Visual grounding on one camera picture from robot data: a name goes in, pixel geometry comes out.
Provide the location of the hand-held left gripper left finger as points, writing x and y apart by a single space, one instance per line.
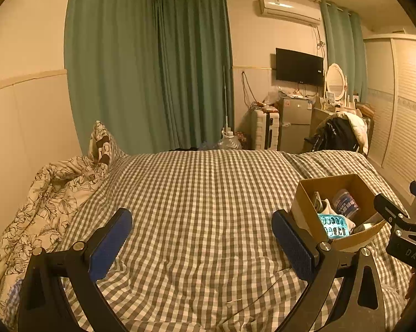
109 245

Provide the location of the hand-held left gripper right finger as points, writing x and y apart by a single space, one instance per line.
296 249

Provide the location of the white squeeze tube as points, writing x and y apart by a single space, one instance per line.
367 223

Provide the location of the clear plastic jar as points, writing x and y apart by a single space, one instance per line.
346 202

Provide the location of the teal blister tray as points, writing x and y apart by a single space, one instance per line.
334 226

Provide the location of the striped packet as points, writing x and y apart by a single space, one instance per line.
318 200

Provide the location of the brown cardboard box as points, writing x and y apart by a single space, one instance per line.
332 181

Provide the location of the floral duvet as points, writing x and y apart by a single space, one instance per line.
38 207

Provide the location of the white louvred wardrobe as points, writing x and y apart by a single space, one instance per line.
398 110

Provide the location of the white jacket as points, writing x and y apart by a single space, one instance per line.
360 128

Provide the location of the black jacket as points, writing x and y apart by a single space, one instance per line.
336 135

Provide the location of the blue patterned cloth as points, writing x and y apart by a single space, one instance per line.
14 297

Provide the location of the green checked bed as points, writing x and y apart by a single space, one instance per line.
201 186

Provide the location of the wooden dressing table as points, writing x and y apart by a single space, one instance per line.
318 117

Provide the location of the silver fridge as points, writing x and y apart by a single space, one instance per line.
294 124

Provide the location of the white ribbed suitcase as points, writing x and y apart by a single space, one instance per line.
260 128

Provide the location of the clear water jug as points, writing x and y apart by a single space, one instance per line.
228 141

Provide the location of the white oval mirror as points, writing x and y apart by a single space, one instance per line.
335 77

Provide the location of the clear plastic bag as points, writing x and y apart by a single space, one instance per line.
273 96

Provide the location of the narrow green curtain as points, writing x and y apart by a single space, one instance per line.
343 48

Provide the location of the white pole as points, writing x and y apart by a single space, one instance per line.
225 96

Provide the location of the wide green curtain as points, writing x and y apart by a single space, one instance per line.
114 58

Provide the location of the white air conditioner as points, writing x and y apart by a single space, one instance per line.
287 8

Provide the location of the black wall television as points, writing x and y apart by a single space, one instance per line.
299 65

